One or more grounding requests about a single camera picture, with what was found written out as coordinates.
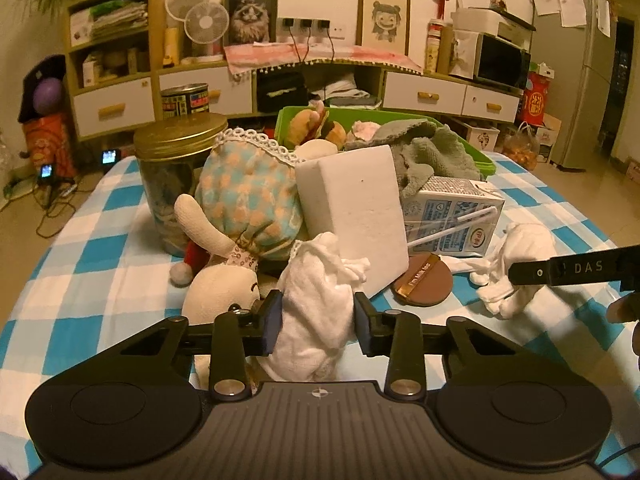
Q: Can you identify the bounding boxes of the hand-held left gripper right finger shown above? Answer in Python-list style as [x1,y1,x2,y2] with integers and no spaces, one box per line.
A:
[352,293,532,403]

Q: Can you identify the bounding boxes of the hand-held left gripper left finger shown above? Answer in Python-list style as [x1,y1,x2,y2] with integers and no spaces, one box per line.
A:
[100,289,284,403]

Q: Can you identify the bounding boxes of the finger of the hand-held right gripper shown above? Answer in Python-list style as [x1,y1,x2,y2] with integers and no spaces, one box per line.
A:
[507,245,640,292]

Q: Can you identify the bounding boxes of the white fluffy cloth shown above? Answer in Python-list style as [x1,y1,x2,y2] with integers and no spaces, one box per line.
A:
[442,221,559,320]

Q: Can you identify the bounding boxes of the red and white plush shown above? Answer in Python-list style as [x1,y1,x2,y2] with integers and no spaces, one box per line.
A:
[169,239,212,287]

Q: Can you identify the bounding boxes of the white foam block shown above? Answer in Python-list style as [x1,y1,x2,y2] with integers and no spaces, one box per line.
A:
[294,144,412,297]

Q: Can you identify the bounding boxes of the bunny plush with dotted dress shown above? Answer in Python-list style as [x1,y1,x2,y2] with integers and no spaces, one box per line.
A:
[170,126,313,333]

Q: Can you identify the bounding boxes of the green plastic bin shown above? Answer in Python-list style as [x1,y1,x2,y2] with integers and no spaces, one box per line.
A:
[274,105,497,182]

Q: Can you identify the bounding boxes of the grey towel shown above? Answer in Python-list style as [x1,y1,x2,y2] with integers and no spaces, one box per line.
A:
[344,119,485,200]

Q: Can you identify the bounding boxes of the brown plush toy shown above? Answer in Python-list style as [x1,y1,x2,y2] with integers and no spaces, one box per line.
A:
[289,101,347,152]

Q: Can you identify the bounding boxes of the person's right hand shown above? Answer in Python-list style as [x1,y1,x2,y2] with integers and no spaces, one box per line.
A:
[607,292,640,358]

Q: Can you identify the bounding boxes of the round brown powder puff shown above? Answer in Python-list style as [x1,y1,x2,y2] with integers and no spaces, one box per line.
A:
[391,254,454,308]

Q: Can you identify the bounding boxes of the bag of oranges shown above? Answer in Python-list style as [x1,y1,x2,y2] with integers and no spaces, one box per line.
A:
[502,120,542,169]

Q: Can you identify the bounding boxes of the cardboard box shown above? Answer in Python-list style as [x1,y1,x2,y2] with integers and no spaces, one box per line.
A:
[541,112,564,164]

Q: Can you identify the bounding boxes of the milk carton with straw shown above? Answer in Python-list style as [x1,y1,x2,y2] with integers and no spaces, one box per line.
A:
[401,176,507,259]

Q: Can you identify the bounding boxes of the white storage box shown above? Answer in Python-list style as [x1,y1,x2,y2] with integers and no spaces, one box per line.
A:
[461,119,501,152]

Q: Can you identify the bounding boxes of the red gift bag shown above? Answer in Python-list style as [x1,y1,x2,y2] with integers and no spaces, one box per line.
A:
[519,64,551,129]

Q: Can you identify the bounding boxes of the glass jar with gold lid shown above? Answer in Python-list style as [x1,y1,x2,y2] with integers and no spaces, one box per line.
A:
[132,111,231,257]

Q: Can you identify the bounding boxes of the grey fridge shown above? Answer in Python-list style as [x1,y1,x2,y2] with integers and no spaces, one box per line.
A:
[532,0,619,169]

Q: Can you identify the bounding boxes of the pink cloth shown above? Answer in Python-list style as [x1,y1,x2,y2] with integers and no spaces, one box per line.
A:
[349,120,385,143]

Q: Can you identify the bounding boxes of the blue checkered tablecloth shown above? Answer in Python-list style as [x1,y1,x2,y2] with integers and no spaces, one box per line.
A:
[0,152,640,480]

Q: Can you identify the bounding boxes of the low wooden cabinet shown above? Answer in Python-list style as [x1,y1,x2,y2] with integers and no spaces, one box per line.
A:
[156,51,524,127]

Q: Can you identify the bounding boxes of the black box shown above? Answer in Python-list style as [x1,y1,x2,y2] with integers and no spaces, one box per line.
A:
[255,70,309,114]

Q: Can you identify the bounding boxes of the folded clothes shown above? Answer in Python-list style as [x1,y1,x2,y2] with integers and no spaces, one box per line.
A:
[309,67,384,109]

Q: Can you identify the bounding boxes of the black label tin can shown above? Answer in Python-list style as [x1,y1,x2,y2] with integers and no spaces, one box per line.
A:
[160,83,210,121]

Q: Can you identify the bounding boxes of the white paper bag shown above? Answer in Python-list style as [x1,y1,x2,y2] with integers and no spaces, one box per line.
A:
[452,29,481,79]

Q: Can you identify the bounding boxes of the snack tubes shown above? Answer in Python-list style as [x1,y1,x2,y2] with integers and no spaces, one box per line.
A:
[424,17,454,75]

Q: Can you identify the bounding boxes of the white appliance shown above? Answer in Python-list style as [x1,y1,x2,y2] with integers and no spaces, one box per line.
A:
[451,6,536,44]

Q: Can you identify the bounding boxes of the wooden shelf unit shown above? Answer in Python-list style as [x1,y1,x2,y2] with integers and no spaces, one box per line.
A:
[62,0,169,143]

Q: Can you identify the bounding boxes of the orange patterned box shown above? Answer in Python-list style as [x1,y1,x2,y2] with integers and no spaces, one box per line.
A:
[21,112,79,179]

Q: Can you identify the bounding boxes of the yellow tube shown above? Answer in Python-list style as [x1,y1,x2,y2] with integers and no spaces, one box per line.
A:
[163,27,181,67]

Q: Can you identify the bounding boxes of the framed cat picture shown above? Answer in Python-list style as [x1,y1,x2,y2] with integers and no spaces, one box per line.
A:
[223,0,280,47]

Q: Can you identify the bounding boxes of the small white fan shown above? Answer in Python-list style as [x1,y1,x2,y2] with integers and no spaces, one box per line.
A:
[185,1,230,59]

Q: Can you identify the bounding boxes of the framed girl drawing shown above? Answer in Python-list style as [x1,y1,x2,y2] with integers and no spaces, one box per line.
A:
[356,0,411,56]

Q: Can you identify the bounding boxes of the purple ball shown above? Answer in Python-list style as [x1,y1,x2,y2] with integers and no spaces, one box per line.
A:
[34,78,64,114]

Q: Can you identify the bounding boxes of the stack of papers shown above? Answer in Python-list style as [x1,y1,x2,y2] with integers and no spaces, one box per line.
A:
[89,0,150,39]

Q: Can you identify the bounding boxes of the black bag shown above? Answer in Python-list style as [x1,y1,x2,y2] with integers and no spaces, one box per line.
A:
[17,53,69,124]

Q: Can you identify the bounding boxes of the wall socket strip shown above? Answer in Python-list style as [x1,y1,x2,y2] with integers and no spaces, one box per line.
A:
[277,16,331,32]

